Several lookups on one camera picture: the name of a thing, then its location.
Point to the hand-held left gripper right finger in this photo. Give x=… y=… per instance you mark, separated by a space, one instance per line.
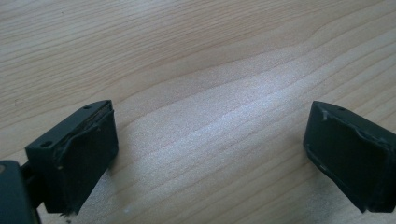
x=348 y=149

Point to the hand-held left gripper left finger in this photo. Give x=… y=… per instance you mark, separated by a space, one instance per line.
x=74 y=155

